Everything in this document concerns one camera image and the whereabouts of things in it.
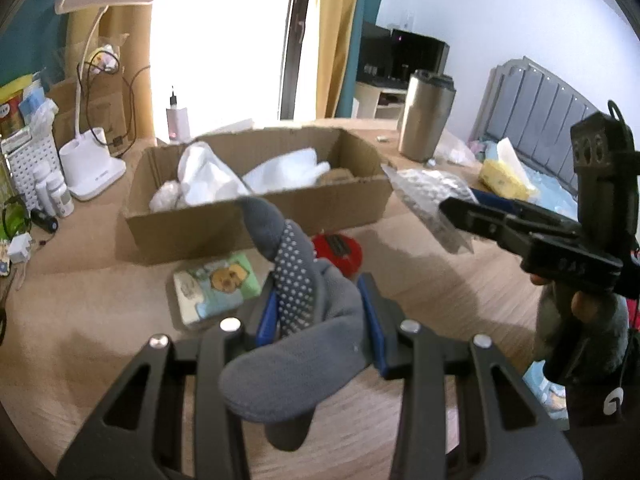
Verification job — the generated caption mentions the clear plastic bag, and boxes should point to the clear plastic bag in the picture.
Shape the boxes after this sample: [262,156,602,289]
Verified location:
[382,164,478,255]
[434,129,480,168]

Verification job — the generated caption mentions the red plush keychain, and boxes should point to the red plush keychain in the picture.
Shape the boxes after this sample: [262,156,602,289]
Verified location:
[311,233,362,278]

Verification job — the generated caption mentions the cartoon tissue pack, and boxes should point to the cartoon tissue pack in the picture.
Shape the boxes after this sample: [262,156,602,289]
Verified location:
[172,252,262,328]

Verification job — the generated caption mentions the grey dotted sock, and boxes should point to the grey dotted sock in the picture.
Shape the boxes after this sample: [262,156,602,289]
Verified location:
[219,196,372,452]

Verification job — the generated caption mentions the white waffle cloth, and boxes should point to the white waffle cloth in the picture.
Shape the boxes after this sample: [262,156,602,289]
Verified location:
[149,141,250,212]

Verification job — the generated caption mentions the person right hand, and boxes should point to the person right hand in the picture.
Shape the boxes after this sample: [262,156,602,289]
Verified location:
[529,274,618,326]

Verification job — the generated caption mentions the yellow tissue pack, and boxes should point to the yellow tissue pack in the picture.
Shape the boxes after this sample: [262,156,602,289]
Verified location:
[480,138,539,202]

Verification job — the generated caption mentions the crumpled clear plastic bag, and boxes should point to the crumpled clear plastic bag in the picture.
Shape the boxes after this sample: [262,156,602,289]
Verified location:
[434,129,480,168]

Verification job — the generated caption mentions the grey bed headboard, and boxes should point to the grey bed headboard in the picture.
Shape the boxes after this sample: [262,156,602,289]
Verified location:
[472,56,597,194]

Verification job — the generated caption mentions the steel travel tumbler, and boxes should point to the steel travel tumbler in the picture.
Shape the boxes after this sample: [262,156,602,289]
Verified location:
[398,70,456,162]

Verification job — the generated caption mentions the white tv stand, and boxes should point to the white tv stand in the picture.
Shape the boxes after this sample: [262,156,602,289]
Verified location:
[352,81,407,120]

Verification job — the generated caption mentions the black monitor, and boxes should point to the black monitor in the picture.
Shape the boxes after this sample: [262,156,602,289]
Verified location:
[357,25,449,89]

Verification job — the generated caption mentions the cardboard box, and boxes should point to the cardboard box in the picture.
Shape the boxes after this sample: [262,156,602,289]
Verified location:
[122,126,396,265]

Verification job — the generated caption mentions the teal right curtain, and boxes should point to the teal right curtain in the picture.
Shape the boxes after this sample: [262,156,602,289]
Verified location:
[335,0,382,118]

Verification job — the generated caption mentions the yellow right curtain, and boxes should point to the yellow right curtain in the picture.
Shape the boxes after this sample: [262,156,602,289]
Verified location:
[316,0,357,118]

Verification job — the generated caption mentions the white pill bottle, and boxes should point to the white pill bottle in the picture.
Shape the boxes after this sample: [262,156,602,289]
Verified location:
[47,170,75,218]

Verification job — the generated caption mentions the white desk lamp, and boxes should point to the white desk lamp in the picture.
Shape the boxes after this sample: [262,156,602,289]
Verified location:
[53,0,170,202]

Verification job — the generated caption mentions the white perforated organizer basket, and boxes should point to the white perforated organizer basket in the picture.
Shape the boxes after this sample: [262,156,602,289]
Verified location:
[1,126,61,209]

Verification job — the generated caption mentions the black charger cable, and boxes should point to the black charger cable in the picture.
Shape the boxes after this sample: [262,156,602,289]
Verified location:
[75,49,152,157]

